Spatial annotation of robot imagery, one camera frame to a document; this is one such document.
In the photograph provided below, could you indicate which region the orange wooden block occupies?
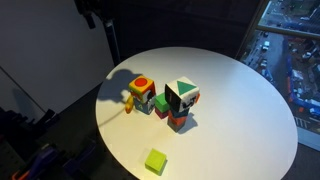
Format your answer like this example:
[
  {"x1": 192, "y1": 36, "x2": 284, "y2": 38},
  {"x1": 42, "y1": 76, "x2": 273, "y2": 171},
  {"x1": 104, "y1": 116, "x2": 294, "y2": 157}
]
[{"x1": 166, "y1": 114, "x2": 191, "y2": 134}]

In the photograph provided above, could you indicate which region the blue wooden block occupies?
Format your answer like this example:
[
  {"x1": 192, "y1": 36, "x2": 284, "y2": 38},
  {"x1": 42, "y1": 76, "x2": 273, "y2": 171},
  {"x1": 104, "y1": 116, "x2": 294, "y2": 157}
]
[{"x1": 167, "y1": 109, "x2": 190, "y2": 120}]

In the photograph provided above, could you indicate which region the light green flat block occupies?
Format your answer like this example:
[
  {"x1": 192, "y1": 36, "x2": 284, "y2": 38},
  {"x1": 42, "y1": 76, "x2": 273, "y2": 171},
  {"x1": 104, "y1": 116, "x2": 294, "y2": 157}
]
[{"x1": 144, "y1": 147, "x2": 168, "y2": 177}]

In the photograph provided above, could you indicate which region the window frame post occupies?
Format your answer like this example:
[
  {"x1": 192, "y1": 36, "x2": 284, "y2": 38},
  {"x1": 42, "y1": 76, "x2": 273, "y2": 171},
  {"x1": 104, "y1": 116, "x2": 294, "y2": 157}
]
[{"x1": 234, "y1": 0, "x2": 270, "y2": 62}]

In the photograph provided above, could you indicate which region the yellow toy banana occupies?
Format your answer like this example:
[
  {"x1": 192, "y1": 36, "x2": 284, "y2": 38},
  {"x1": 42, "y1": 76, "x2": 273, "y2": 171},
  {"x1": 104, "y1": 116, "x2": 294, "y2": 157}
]
[{"x1": 124, "y1": 94, "x2": 135, "y2": 115}]

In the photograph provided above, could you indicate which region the soft block with green triangle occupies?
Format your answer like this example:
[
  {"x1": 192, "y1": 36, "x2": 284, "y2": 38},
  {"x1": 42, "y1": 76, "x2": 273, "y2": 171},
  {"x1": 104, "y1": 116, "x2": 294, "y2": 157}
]
[{"x1": 164, "y1": 76, "x2": 201, "y2": 114}]

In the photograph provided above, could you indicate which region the blue handled clamp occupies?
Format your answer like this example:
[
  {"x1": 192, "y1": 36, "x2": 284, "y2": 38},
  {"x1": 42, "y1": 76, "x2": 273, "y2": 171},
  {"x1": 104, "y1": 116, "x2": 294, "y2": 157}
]
[
  {"x1": 65, "y1": 142, "x2": 98, "y2": 168},
  {"x1": 11, "y1": 145, "x2": 60, "y2": 180}
]

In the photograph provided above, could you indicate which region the black clamp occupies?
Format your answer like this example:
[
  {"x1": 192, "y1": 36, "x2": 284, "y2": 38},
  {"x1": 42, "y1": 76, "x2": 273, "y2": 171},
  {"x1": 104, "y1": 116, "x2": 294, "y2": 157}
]
[{"x1": 32, "y1": 107, "x2": 62, "y2": 130}]

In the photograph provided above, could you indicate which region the magenta wooden block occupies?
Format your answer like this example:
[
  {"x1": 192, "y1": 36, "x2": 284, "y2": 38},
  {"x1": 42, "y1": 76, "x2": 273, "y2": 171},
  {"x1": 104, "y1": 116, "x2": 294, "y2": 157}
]
[{"x1": 154, "y1": 107, "x2": 170, "y2": 120}]

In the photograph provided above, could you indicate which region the black tripod stand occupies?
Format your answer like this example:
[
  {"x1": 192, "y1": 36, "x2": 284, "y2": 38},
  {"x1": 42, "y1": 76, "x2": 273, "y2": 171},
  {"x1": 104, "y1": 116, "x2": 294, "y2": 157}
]
[{"x1": 74, "y1": 0, "x2": 122, "y2": 67}]

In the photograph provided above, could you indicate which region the green wooden block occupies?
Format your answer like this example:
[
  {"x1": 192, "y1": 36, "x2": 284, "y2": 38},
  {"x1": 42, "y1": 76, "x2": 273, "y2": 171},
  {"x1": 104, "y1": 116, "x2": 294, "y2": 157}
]
[{"x1": 153, "y1": 92, "x2": 171, "y2": 113}]

